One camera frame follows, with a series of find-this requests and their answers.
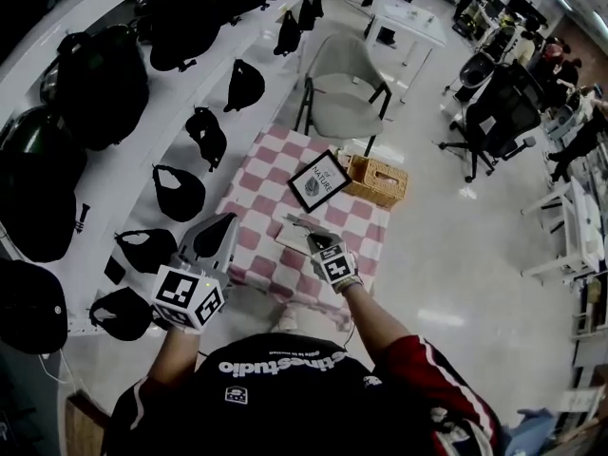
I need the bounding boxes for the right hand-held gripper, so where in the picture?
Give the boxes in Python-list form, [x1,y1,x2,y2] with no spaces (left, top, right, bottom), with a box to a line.
[307,233,358,294]

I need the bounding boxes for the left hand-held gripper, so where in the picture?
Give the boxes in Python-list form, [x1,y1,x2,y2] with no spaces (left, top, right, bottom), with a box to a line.
[151,212,241,335]

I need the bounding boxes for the person's right forearm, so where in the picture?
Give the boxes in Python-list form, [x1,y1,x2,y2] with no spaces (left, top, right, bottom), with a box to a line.
[339,275,413,380]

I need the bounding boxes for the person's left forearm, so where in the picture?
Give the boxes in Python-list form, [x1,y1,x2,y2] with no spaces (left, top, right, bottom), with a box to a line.
[149,323,204,385]

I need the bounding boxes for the group of black waist bags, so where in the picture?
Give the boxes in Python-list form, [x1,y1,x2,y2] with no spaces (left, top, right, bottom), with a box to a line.
[88,0,325,342]

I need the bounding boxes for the black framed leaf picture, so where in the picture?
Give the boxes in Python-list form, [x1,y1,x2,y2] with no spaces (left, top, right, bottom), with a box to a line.
[287,148,353,215]

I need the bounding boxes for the pink white checkered tablecloth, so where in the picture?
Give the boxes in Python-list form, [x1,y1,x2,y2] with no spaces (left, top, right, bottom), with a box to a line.
[216,123,393,334]

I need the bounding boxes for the wicker tissue box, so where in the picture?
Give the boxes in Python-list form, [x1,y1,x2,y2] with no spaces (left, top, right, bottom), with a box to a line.
[339,153,409,210]

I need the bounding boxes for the person's white shoe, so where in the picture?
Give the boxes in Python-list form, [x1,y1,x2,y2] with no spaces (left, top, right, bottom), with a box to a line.
[277,307,301,333]

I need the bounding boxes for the flat black square pad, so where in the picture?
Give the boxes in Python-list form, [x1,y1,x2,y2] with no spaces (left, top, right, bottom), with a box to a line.
[103,256,127,284]

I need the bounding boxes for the white metal shelf rack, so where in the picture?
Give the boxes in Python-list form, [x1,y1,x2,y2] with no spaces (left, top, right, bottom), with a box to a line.
[0,0,329,339]

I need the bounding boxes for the grey shell chair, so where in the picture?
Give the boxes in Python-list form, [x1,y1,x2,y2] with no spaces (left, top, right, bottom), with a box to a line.
[294,33,393,159]

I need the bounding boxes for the person's navy and red jersey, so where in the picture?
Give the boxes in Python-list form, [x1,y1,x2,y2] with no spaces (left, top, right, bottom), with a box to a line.
[108,332,504,456]

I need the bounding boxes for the group of black backpacks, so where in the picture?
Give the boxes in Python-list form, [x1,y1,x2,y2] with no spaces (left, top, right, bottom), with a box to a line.
[0,0,295,355]

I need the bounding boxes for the black mesh office chair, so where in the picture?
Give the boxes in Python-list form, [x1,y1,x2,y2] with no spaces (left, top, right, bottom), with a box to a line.
[436,62,542,184]

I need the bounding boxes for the brown wooden board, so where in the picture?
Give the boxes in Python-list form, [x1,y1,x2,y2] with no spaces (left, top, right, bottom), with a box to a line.
[64,389,115,456]

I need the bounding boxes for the white rounded floor device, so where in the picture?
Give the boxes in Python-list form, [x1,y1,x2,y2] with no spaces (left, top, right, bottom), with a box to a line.
[444,52,500,104]

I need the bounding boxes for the white square table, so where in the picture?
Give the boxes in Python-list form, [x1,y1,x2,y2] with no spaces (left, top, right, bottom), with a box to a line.
[363,0,447,106]

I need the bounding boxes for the white long work table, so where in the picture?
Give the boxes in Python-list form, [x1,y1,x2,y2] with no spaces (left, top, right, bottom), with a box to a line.
[520,176,607,284]

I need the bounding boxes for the white open shelving unit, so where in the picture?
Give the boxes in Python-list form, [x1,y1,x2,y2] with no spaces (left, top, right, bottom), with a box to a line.
[567,235,608,412]

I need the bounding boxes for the white cable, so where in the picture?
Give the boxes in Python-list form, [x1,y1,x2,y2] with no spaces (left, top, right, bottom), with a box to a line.
[40,349,77,384]

